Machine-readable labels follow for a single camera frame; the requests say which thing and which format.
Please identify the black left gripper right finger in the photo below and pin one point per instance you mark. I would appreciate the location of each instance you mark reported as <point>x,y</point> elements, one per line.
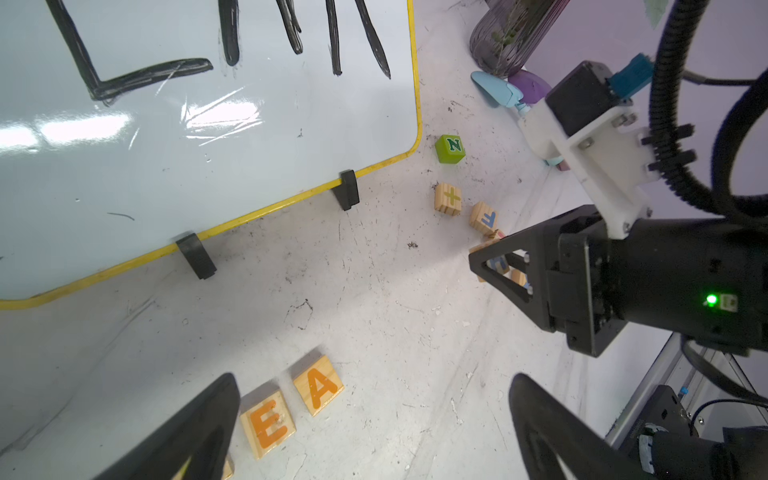
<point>550,436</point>

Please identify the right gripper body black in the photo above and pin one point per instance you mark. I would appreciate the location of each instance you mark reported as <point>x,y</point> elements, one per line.
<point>703,278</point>

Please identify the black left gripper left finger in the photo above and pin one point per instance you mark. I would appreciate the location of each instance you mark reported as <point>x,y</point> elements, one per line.
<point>195,441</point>

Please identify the wooden P letter block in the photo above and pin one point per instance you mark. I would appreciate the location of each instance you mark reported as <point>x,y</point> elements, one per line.
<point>228,469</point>

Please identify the wooden E letter block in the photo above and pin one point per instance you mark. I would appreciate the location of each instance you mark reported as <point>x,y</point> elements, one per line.
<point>267,424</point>

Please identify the wooden A letter block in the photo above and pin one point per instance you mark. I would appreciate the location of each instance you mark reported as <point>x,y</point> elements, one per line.
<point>318,385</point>

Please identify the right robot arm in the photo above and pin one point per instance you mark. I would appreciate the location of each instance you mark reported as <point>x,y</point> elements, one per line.
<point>664,442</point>

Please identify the wooden H letter block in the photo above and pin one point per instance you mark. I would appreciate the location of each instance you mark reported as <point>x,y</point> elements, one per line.
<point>498,264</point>

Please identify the wooden F letter block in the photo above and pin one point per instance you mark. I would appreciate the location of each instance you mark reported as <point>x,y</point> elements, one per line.
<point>484,219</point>

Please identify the green N letter block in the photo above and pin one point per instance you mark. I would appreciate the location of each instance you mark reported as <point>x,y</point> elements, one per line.
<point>450,149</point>

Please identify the whiteboard with PEAR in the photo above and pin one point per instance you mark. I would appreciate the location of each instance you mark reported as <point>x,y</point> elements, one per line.
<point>131,129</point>

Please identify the left black whiteboard foot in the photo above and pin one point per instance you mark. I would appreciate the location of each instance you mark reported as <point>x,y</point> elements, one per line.
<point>197,257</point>

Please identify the black whiteboard foot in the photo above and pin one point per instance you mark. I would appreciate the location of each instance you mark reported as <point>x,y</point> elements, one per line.
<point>197,257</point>
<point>347,192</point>

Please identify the purple pink toy shovel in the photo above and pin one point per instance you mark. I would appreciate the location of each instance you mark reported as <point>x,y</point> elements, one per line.
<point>533,87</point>

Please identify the light blue toy shovel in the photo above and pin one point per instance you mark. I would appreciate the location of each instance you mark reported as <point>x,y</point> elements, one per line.
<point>501,91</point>

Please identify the wooden plus sign block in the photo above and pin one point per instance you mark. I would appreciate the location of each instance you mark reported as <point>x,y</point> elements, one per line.
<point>448,199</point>

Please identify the right black whiteboard foot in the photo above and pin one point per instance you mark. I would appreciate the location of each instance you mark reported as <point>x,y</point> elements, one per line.
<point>347,192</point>

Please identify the dark glass vase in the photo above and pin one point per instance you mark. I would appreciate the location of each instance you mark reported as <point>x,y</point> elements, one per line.
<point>507,35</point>

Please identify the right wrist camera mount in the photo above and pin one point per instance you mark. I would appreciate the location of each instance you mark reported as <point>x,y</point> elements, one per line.
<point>587,120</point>

